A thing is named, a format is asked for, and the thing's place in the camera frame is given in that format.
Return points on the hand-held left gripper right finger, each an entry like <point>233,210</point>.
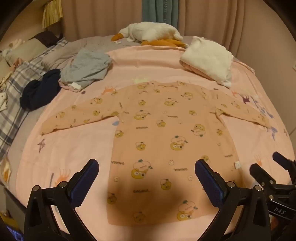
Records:
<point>209,183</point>

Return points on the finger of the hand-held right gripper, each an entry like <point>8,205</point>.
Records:
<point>261,172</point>
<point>284,162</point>

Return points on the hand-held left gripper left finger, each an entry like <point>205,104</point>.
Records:
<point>84,183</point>

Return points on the pink bear print shirt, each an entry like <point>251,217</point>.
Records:
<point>161,129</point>

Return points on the grey clothes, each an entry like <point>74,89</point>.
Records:
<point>85,64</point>

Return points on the small pink cloth white label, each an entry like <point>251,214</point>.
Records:
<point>69,87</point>

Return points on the dark navy cloth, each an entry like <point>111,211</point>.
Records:
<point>39,90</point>

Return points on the plaid blanket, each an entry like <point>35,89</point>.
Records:
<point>13,106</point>

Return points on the folded white cloth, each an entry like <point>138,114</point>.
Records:
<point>208,58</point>

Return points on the pink printed bed sheet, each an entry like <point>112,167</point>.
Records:
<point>150,62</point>

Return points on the beige pillow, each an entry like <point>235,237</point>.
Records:
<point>25,49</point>

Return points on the dark brown pillow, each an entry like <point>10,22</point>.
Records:
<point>47,37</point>

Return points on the white goose plush toy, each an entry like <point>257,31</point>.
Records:
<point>150,31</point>

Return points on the beige curtain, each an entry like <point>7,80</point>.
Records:
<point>97,16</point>

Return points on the yellow pleated cloth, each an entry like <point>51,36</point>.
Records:
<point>52,14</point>

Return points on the teal curtain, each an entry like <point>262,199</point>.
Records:
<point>159,11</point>

